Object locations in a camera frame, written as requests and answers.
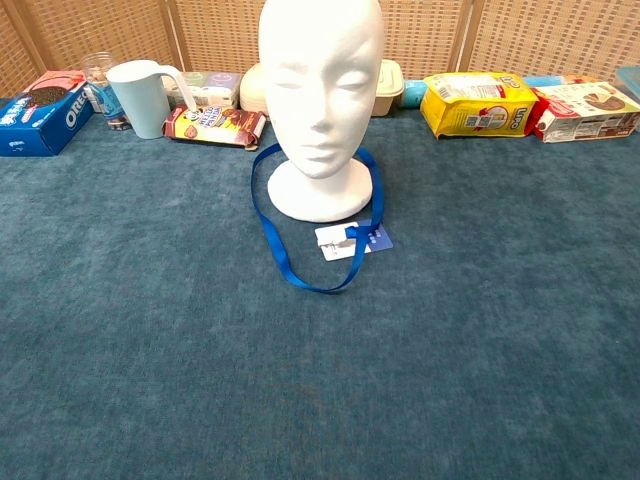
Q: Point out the beige bowl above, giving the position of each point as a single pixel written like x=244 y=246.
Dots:
x=252 y=90

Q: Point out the red white cookie box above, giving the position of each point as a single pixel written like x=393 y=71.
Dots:
x=585 y=115

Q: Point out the pastel multicolour carton pack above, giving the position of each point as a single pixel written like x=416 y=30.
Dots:
x=215 y=87

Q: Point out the blue Oreo cookie box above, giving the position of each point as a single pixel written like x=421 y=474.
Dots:
x=40 y=125

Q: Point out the wicker folding screen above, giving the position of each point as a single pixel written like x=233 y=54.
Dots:
x=550 y=35

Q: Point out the yellow Lipo biscuit bag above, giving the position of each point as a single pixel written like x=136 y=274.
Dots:
x=475 y=105

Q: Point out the small round snack cup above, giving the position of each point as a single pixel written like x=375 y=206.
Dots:
x=580 y=79

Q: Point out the pale blue plastic mug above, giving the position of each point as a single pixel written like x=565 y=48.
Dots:
x=140 y=100

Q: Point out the blue transparent food container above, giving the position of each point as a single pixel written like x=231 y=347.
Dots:
x=630 y=82

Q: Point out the teal table cloth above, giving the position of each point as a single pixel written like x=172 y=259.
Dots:
x=200 y=350

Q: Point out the beige lidded lunch box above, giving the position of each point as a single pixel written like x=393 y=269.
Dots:
x=387 y=90

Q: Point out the brown chocolate biscuit box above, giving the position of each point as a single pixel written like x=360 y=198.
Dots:
x=220 y=125

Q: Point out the white foam mannequin head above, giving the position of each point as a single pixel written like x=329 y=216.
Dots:
x=320 y=75

